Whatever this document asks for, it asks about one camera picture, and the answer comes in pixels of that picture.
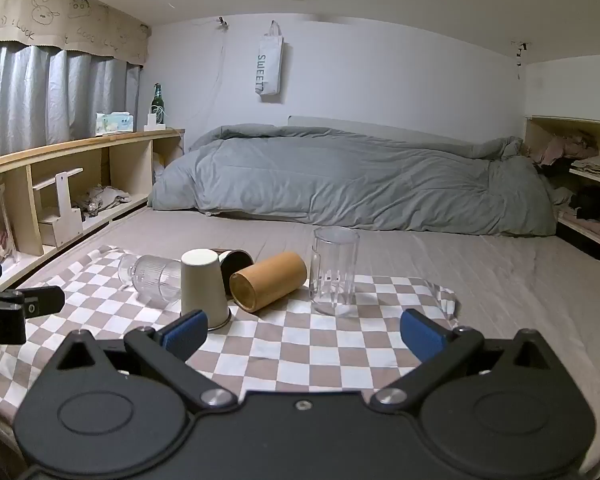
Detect pink crumpled clothes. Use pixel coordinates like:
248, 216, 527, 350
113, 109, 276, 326
529, 132, 600, 166

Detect clear glass mug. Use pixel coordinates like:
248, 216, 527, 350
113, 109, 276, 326
307, 226, 361, 317

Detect grey duvet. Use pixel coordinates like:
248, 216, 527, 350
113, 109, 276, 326
147, 124, 559, 237

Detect crumpled beige clothes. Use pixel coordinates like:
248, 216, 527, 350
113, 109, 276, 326
70, 184, 134, 221

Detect tissue packet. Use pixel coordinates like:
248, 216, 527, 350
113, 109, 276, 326
94, 111, 134, 136

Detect black wall clip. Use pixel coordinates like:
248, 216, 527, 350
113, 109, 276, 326
512, 39, 531, 81

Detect small wooden stool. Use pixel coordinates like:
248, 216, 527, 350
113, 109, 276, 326
32, 168, 85, 249

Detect clear ribbed glass cup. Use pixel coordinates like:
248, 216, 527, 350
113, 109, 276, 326
117, 253, 183, 309

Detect white hanging tote bag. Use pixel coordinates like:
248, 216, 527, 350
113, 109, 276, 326
256, 20, 286, 104

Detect white hanging cable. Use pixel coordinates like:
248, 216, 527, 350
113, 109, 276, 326
182, 24, 229, 127

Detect dark brown cup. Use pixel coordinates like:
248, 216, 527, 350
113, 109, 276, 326
211, 248, 255, 297

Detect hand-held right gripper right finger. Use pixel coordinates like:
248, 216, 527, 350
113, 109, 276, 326
369, 308, 559, 414

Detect folded beige clothes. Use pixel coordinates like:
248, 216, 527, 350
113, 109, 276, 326
572, 155, 600, 177

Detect brown white checkered cloth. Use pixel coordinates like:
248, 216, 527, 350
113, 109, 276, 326
0, 244, 462, 411

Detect black clothes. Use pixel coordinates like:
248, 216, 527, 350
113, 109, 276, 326
567, 184, 600, 224

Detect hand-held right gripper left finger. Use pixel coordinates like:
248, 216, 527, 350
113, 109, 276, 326
55, 308, 239, 414

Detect wooden clothes shelf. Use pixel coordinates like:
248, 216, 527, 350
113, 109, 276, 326
523, 115, 600, 271

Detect white paper cup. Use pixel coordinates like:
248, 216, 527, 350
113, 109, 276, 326
179, 248, 232, 332

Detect beige printed valance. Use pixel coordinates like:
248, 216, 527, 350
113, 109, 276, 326
0, 0, 154, 66

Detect long wooden shelf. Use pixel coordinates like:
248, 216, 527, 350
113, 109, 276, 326
0, 127, 186, 294

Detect grey curtain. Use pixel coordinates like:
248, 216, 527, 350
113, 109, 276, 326
0, 39, 144, 164

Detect tan bamboo cup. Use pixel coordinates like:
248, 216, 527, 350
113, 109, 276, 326
229, 251, 309, 314

